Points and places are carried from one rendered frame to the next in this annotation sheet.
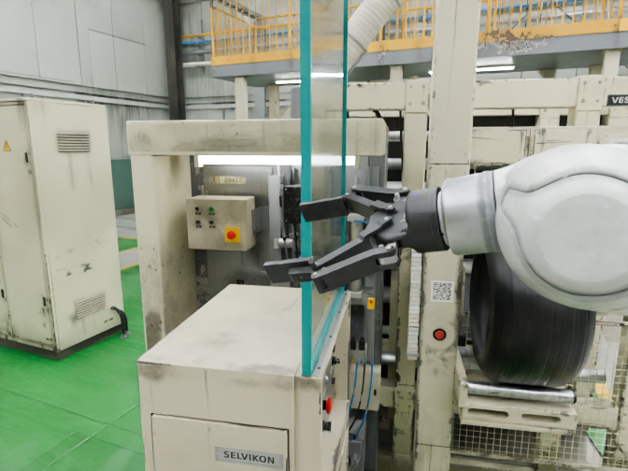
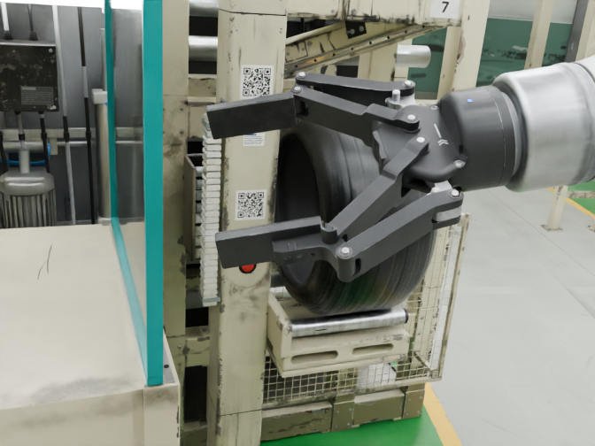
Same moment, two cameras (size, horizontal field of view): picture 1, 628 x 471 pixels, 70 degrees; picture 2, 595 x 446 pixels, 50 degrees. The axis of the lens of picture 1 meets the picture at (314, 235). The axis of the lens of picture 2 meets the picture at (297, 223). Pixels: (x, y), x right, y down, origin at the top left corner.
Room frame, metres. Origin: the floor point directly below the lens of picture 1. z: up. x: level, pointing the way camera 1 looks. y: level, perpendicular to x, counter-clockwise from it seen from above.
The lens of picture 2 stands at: (0.18, 0.22, 1.73)
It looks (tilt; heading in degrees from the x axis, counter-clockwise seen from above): 21 degrees down; 328
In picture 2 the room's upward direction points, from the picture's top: 4 degrees clockwise
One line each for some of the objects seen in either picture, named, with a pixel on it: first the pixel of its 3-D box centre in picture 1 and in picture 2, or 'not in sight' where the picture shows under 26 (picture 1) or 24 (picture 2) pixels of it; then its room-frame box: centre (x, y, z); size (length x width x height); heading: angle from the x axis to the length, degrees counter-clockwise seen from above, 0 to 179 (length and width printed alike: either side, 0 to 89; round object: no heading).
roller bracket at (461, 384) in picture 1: (456, 366); (264, 303); (1.54, -0.53, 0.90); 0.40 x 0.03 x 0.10; 169
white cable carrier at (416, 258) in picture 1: (416, 294); (212, 213); (1.53, -0.37, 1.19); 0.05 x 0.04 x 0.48; 169
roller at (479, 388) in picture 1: (518, 392); (346, 322); (1.37, -0.69, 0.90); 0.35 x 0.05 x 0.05; 79
